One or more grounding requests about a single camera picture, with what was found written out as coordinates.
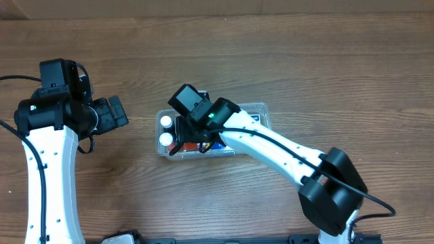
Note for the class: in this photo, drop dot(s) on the red small box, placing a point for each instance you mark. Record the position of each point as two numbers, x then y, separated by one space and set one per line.
189 146

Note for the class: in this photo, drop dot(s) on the clear plastic container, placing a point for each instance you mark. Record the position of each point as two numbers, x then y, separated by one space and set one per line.
259 108

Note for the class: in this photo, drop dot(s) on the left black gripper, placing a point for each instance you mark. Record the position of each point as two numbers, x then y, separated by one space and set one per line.
110 116

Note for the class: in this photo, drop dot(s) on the orange bottle white cap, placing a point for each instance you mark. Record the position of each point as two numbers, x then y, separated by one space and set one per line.
167 141

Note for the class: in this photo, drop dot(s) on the blue yellow box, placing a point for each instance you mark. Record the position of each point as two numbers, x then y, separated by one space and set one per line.
218 146

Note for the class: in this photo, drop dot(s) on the black bottle white cap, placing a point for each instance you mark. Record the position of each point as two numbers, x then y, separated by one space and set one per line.
167 124

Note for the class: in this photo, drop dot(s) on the white plaster box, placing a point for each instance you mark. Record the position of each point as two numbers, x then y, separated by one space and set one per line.
255 117

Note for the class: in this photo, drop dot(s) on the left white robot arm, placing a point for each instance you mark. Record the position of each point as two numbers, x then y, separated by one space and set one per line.
51 128

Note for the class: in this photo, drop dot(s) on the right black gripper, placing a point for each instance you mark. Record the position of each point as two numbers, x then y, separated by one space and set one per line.
183 132

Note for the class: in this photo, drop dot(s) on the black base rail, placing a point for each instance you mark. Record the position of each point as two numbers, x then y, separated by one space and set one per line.
133 236

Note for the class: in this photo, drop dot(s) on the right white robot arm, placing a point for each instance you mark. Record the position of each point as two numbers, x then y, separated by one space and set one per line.
329 187

